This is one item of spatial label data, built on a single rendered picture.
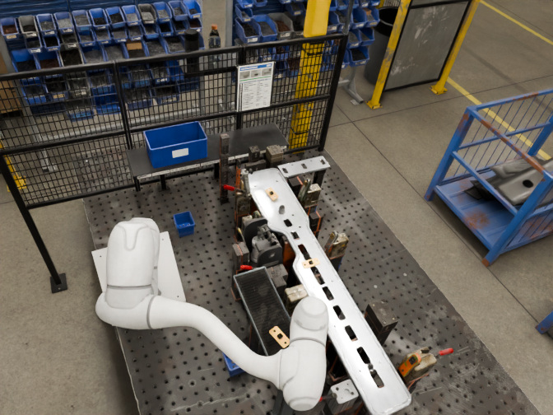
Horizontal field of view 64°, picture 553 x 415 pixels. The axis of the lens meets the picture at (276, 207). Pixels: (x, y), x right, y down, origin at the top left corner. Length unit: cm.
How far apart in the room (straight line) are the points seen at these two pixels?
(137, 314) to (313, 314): 52
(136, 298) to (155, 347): 82
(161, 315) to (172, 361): 79
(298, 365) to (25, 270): 260
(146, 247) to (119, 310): 20
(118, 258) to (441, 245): 286
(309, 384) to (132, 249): 64
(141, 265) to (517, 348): 273
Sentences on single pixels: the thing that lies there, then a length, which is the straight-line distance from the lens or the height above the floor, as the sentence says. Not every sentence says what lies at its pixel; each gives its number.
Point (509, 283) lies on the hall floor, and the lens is 383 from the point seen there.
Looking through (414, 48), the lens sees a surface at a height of 61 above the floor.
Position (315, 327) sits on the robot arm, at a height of 158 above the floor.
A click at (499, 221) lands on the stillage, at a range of 399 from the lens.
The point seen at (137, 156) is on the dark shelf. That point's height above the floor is 103.
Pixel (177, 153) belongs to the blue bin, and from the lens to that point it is 243.
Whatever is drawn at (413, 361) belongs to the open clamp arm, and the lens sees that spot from 187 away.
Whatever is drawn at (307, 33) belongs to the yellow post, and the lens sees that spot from 266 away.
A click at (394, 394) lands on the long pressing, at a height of 100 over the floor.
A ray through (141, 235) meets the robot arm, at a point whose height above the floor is 160.
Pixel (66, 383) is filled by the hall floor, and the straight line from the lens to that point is 302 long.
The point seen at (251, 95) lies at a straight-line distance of 261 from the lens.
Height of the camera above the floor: 268
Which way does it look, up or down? 47 degrees down
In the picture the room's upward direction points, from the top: 8 degrees clockwise
